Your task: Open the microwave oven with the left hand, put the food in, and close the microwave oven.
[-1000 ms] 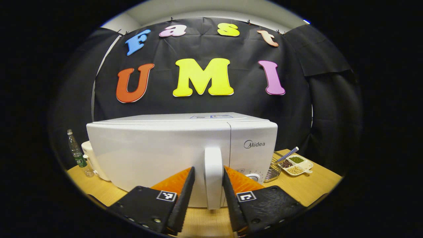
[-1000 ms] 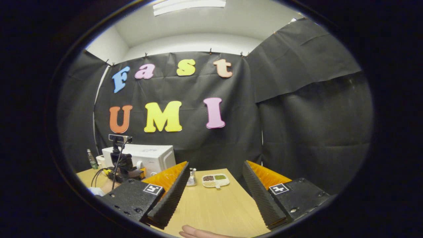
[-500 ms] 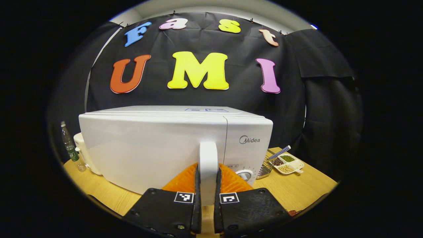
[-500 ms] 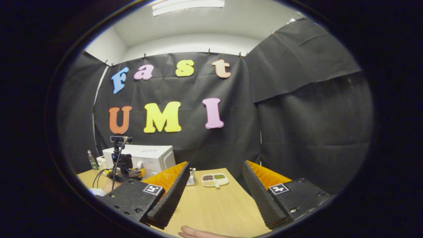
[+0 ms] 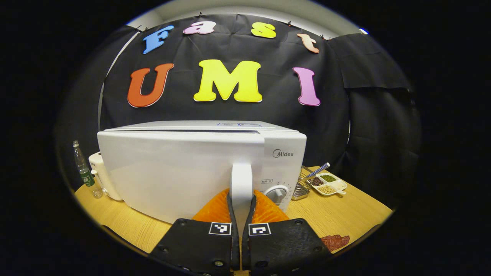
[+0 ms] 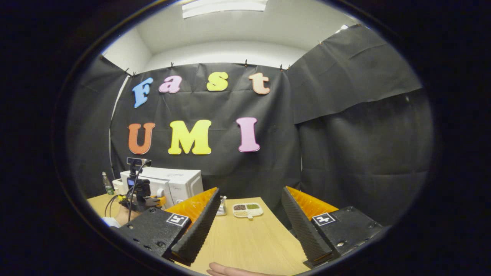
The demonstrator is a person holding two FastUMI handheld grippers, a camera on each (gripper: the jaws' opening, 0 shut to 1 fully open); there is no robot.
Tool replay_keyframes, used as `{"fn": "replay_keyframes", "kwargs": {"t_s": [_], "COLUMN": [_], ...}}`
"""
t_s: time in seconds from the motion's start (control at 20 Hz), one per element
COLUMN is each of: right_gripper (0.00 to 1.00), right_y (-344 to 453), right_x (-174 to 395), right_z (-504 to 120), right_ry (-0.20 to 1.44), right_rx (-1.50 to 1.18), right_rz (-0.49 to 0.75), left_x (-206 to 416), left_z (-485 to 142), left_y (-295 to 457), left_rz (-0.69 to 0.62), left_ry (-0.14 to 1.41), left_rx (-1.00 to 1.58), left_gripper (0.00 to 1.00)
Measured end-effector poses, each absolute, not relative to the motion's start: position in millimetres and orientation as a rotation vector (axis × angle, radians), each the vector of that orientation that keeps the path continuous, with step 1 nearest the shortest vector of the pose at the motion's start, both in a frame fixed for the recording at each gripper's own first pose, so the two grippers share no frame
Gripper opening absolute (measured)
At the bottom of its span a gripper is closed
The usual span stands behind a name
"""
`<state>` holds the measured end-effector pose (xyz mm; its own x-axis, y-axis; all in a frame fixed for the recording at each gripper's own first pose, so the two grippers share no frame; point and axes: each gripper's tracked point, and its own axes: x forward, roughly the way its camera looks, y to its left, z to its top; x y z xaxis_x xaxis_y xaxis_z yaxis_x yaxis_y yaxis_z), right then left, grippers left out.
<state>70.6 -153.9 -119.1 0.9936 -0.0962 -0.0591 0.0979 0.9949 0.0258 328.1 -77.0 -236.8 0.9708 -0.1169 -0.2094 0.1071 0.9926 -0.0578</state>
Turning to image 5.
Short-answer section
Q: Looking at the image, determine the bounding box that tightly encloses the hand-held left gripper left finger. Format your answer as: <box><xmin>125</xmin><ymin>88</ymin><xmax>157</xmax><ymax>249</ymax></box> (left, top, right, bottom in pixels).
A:
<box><xmin>149</xmin><ymin>188</ymin><xmax>240</xmax><ymax>276</ymax></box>

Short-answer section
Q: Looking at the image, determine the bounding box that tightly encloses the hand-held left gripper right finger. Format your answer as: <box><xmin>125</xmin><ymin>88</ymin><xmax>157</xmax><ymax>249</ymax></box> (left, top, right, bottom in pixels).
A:
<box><xmin>242</xmin><ymin>190</ymin><xmax>333</xmax><ymax>276</ymax></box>

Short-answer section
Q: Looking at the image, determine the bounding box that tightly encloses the brown roasted meat piece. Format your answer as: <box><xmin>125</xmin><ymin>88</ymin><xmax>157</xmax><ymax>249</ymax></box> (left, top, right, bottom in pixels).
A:
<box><xmin>320</xmin><ymin>235</ymin><xmax>350</xmax><ymax>252</ymax></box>

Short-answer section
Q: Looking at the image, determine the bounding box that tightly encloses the white microwave oven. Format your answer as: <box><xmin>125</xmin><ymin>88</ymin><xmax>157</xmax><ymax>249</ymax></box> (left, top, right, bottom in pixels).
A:
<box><xmin>97</xmin><ymin>120</ymin><xmax>307</xmax><ymax>225</ymax></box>

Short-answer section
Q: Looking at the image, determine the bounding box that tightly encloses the white divided bean plate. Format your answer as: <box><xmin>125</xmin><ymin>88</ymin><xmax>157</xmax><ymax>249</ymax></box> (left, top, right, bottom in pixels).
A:
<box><xmin>310</xmin><ymin>172</ymin><xmax>348</xmax><ymax>197</ymax></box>

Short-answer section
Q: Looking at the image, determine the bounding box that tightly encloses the white toaster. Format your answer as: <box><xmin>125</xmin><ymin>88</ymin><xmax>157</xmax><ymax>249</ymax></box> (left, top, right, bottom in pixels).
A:
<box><xmin>89</xmin><ymin>152</ymin><xmax>123</xmax><ymax>201</ymax></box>

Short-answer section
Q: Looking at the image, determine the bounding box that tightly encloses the clear green-label plastic bottle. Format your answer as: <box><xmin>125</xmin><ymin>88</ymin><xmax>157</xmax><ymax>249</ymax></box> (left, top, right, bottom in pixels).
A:
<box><xmin>73</xmin><ymin>140</ymin><xmax>103</xmax><ymax>199</ymax></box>

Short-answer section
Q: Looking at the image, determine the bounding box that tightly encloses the metal wire basket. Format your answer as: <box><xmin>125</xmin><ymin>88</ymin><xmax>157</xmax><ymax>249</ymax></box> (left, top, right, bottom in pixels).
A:
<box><xmin>292</xmin><ymin>166</ymin><xmax>313</xmax><ymax>201</ymax></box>

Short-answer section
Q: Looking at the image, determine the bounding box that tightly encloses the blue striped handle utensil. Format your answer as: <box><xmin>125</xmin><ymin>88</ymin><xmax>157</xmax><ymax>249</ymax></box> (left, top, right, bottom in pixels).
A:
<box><xmin>305</xmin><ymin>163</ymin><xmax>330</xmax><ymax>180</ymax></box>

